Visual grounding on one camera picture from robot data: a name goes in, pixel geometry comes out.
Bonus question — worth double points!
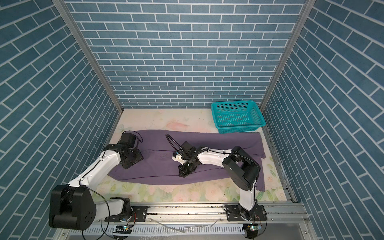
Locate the teal plastic basket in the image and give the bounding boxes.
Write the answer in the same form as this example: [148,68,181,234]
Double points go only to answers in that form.
[211,100,266,134]

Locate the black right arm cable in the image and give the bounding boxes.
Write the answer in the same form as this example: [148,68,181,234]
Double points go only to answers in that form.
[165,133,262,193]

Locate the corner aluminium post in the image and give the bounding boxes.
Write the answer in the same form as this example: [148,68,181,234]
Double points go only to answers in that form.
[52,0,124,114]
[259,0,316,113]

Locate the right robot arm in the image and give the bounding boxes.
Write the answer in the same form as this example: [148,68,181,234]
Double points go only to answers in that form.
[172,142,268,222]

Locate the right corner aluminium post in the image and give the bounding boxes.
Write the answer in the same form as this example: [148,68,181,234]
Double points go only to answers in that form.
[259,0,316,113]

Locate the white slotted cable duct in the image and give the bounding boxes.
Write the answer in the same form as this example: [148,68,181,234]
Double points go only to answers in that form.
[68,224,245,237]

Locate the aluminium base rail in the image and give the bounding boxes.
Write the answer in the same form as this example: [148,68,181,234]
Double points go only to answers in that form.
[59,202,307,226]

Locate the purple trousers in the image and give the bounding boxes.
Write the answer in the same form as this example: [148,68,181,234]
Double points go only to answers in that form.
[108,130,266,185]

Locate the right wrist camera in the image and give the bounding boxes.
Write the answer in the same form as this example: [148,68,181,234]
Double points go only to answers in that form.
[172,152,184,162]

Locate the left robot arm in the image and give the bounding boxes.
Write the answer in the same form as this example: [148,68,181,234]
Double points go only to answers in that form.
[49,131,144,231]

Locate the left corner aluminium post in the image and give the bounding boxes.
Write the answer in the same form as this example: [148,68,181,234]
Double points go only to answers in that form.
[52,0,124,114]

